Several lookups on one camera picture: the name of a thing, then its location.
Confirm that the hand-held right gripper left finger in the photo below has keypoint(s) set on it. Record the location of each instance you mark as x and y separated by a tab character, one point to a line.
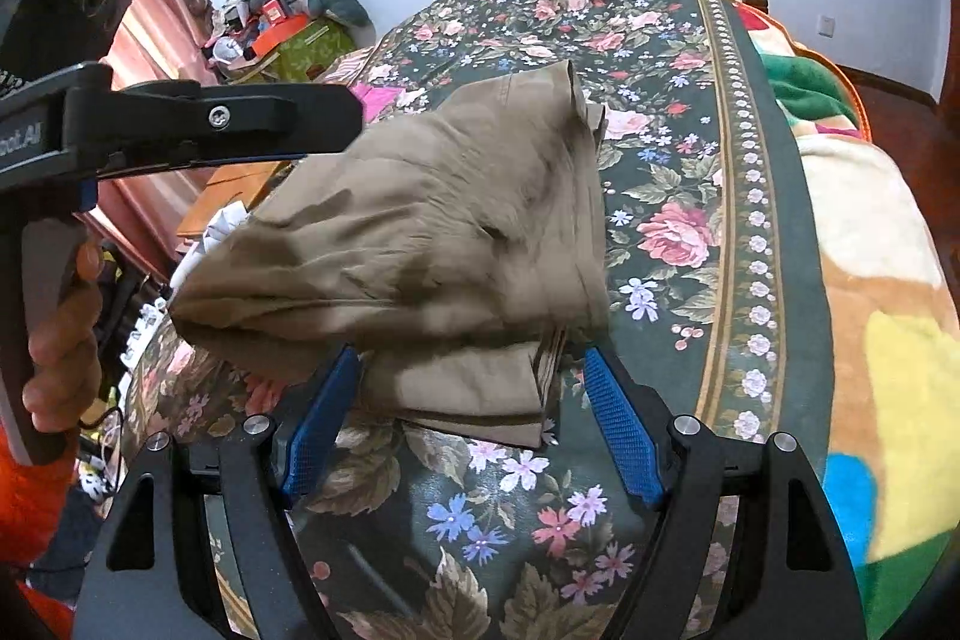
322	419

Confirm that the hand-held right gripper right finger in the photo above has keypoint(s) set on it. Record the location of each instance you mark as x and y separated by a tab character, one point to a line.
622	434

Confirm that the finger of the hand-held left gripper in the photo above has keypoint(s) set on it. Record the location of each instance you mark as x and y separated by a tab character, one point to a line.
247	160
225	119

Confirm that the khaki pants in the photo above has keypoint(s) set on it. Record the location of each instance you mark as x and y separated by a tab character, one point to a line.
412	220

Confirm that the person's left forearm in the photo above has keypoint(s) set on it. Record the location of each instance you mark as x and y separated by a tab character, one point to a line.
30	512

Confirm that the person's left hand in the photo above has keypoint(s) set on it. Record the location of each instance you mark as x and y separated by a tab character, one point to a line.
64	351

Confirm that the bamboo lap desk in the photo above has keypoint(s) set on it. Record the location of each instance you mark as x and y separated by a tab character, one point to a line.
244	186

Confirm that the white papers clutter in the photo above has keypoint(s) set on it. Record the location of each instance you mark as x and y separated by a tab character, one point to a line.
221	231

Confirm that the pink brown curtain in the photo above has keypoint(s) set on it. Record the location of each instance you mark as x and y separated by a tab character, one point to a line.
154	10

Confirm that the red orange box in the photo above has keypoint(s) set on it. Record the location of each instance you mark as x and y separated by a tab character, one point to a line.
279	29

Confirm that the green patterned storage bag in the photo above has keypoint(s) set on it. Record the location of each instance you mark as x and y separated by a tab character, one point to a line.
315	48

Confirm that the striped cloth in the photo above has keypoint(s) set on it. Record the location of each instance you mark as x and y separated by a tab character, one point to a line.
349	66

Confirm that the pink cloth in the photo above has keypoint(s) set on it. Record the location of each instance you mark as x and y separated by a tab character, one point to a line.
379	99

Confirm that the dark floral bedspread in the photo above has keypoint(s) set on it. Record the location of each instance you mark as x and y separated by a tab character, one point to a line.
675	160

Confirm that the colourful fleece blanket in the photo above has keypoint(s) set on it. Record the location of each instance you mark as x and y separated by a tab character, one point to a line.
885	280

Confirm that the dark bed post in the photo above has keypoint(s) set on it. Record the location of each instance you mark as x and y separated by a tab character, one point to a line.
754	1

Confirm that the white wall socket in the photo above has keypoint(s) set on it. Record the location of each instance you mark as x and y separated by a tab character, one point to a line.
826	26

